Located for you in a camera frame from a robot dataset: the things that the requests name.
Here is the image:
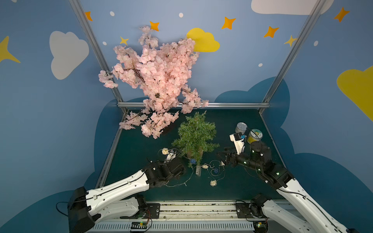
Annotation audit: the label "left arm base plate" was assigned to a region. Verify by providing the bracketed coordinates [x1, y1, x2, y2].
[120, 203, 160, 219]

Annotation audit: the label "aluminium frame right post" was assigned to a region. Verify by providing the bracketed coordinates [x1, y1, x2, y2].
[262, 0, 327, 106]

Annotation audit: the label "yellow labelled tin can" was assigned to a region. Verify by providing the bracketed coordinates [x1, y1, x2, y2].
[247, 129, 263, 144]

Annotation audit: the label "clear plastic battery box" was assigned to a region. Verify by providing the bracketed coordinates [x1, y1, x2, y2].
[195, 165, 202, 177]

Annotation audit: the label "small green christmas tree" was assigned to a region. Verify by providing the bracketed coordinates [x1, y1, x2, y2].
[172, 112, 220, 166]

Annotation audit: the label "right circuit board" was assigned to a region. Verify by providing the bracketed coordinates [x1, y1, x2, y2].
[253, 222, 269, 233]

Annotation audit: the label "silver tin can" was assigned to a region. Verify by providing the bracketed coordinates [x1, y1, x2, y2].
[235, 122, 247, 135]

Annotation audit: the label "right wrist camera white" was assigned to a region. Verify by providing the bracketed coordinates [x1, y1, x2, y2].
[229, 132, 245, 155]

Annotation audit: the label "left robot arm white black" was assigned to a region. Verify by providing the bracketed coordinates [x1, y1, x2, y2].
[68, 158, 185, 233]

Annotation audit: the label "circuit board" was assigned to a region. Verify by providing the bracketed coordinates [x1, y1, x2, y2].
[253, 222, 269, 233]
[129, 221, 149, 233]

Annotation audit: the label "aluminium frame left post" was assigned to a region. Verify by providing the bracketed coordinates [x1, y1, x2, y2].
[68, 0, 124, 103]

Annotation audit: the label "aluminium frame rear bar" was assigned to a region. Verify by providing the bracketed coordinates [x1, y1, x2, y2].
[117, 102, 270, 109]

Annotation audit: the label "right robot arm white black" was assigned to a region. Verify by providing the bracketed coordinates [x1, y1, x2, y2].
[217, 140, 357, 233]

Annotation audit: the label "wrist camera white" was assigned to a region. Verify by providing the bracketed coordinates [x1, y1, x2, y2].
[165, 152, 176, 163]
[229, 132, 245, 155]

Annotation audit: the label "front aluminium rail bed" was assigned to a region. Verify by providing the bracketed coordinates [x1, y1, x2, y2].
[69, 200, 324, 233]

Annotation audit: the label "pink cherry blossom tree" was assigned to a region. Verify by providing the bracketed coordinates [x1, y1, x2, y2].
[98, 26, 208, 139]

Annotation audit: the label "string lights with wicker balls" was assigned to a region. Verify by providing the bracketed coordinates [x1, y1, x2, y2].
[157, 148, 226, 188]

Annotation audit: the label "left circuit board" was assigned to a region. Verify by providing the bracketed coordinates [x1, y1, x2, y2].
[129, 221, 149, 233]

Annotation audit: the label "aluminium frame post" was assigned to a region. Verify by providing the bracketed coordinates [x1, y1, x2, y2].
[68, 0, 124, 103]
[262, 0, 327, 106]

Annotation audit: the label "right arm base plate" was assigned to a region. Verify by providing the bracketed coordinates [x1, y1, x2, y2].
[235, 203, 267, 218]

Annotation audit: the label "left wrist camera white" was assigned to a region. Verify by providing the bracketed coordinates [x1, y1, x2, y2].
[165, 152, 176, 163]

